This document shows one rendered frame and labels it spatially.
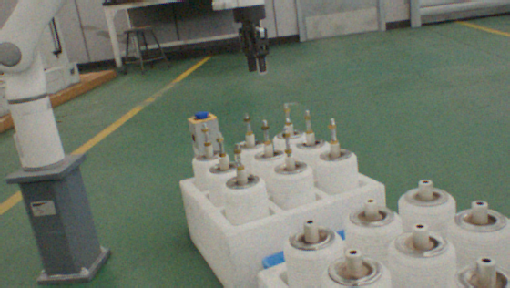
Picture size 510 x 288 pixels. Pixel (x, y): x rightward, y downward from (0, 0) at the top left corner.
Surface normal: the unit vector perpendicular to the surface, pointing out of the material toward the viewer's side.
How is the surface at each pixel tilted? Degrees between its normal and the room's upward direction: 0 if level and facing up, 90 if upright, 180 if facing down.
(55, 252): 90
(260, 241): 90
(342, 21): 90
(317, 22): 90
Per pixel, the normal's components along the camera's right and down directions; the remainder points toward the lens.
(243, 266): 0.39, 0.22
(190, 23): -0.11, 0.30
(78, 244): 0.62, 0.14
